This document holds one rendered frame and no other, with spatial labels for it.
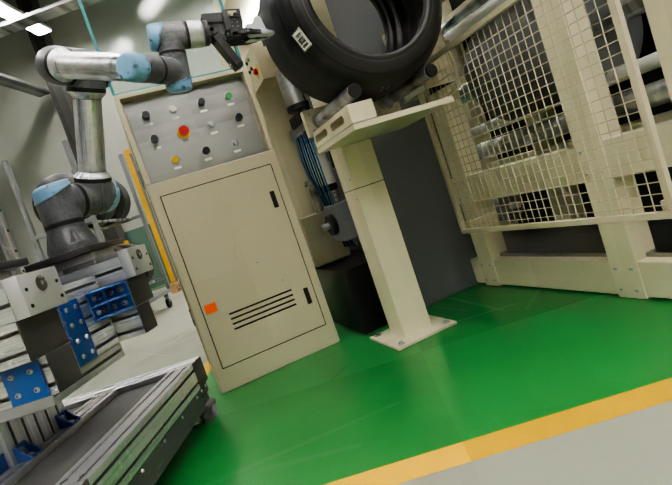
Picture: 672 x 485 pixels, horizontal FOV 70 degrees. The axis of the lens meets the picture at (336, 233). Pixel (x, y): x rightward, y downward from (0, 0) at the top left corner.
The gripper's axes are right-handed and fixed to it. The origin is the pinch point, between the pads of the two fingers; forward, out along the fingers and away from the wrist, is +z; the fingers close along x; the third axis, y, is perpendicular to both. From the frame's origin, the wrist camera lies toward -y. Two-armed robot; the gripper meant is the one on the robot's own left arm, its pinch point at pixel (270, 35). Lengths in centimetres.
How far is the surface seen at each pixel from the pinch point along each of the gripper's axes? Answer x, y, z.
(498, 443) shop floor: -54, -114, 13
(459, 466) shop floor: -54, -115, 3
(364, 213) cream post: 27, -59, 29
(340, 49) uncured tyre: -12.3, -10.9, 16.1
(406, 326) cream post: 27, -106, 36
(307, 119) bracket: 24.0, -21.5, 14.0
